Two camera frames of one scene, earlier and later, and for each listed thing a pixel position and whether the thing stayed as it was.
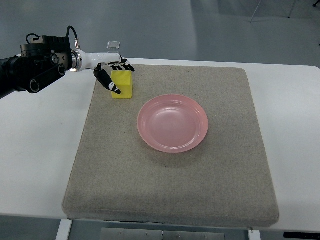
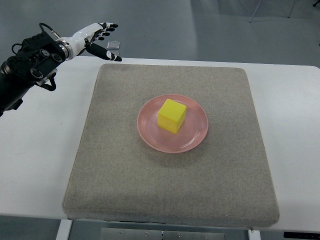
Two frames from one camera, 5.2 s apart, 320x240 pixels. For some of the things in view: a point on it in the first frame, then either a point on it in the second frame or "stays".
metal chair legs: [314, 5] stays
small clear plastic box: [113, 45] stays
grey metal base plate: [107, 233] stays
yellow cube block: [123, 80] to [171, 115]
